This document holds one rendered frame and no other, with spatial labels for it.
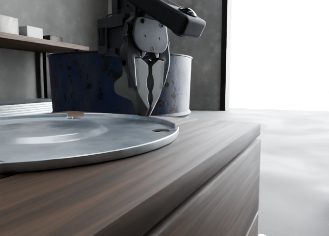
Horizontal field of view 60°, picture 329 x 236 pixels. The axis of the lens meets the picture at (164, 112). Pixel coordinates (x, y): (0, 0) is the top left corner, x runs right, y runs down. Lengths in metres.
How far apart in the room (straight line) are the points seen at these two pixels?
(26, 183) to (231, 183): 0.18
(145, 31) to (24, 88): 3.57
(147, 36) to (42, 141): 0.22
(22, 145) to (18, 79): 3.61
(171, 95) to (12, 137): 0.50
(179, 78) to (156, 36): 0.34
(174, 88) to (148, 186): 0.59
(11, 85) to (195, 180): 3.68
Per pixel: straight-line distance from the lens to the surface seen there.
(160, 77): 0.44
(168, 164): 0.20
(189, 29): 0.37
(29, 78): 3.99
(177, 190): 0.18
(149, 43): 0.42
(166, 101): 0.72
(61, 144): 0.27
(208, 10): 4.54
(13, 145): 0.28
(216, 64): 4.39
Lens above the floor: 0.41
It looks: 6 degrees down
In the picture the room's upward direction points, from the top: straight up
